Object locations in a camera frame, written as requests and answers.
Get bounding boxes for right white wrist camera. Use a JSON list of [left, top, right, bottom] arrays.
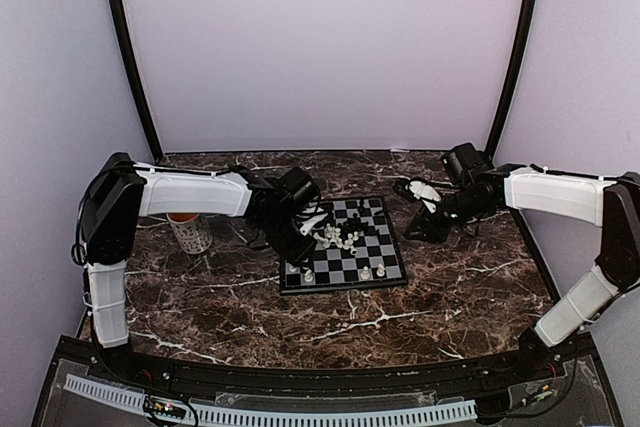
[[393, 178, 441, 213]]

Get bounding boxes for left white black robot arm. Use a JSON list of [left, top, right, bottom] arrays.
[[71, 152, 320, 383]]

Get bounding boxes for black frame post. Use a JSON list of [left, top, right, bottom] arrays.
[[108, 0, 164, 161], [484, 0, 536, 158]]

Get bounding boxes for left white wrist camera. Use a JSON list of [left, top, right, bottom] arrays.
[[299, 212, 328, 236]]

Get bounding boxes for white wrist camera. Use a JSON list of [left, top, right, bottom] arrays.
[[299, 212, 328, 236], [393, 178, 441, 213]]

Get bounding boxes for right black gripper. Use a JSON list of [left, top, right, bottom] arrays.
[[404, 187, 489, 243]]

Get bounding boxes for left black frame post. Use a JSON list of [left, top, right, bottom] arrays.
[[108, 0, 164, 161]]

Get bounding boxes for black front rail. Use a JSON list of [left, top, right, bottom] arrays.
[[49, 336, 596, 398]]

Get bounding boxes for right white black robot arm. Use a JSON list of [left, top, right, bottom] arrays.
[[394, 159, 639, 381]]

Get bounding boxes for right black frame post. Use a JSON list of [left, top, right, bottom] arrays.
[[484, 0, 536, 158]]

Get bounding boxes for white patterned mug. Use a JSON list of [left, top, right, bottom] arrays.
[[166, 213, 213, 255]]

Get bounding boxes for white slotted cable duct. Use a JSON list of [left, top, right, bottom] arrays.
[[63, 374, 477, 426]]

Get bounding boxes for black grey chessboard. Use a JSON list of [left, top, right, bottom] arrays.
[[279, 196, 408, 296]]

